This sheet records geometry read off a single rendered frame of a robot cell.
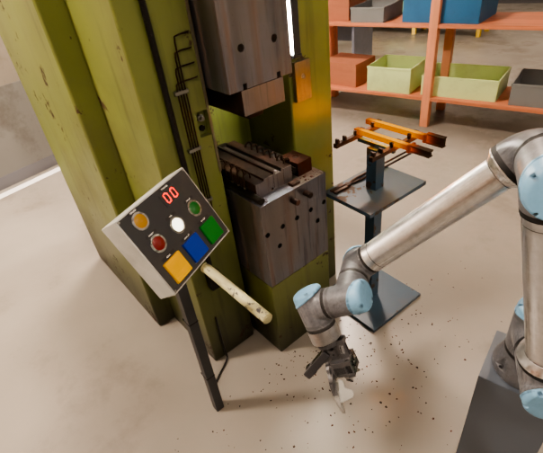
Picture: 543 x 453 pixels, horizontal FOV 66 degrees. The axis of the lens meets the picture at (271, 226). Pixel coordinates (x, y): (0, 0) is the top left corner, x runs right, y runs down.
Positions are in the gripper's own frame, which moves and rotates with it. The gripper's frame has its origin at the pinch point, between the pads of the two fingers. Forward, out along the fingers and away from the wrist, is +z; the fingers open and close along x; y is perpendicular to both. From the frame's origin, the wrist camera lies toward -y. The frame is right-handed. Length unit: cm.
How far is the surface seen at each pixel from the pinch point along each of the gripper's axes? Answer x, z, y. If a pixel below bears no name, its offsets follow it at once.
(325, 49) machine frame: 89, -110, 19
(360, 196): 89, -43, 8
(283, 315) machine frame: 69, -4, -46
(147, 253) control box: -13, -65, -33
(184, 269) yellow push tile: -4, -56, -30
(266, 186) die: 53, -67, -19
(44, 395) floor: 21, -15, -167
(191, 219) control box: 8, -68, -28
